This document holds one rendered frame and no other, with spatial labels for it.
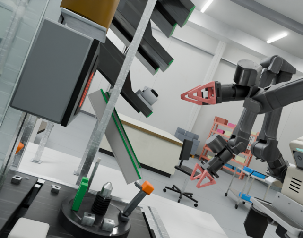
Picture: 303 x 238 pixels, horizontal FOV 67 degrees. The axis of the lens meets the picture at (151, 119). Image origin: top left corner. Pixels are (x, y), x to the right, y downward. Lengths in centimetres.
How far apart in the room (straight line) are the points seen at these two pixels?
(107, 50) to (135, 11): 13
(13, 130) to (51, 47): 9
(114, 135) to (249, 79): 42
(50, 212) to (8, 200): 7
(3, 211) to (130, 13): 54
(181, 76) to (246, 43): 327
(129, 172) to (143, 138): 443
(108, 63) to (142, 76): 1071
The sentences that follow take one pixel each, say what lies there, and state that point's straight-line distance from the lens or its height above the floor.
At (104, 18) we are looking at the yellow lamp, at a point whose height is 127.
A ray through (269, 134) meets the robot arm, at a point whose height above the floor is 131.
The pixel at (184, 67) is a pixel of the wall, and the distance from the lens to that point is 1174.
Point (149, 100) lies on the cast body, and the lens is 69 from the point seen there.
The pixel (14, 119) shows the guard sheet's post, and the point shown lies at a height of 115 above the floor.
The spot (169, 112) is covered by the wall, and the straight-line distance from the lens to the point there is 1145.
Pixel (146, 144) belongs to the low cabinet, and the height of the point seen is 53.
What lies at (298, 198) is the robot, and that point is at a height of 112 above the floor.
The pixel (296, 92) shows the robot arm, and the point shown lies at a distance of 70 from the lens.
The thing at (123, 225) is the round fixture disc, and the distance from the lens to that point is 48.
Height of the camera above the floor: 120
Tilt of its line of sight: 1 degrees down
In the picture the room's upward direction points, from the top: 22 degrees clockwise
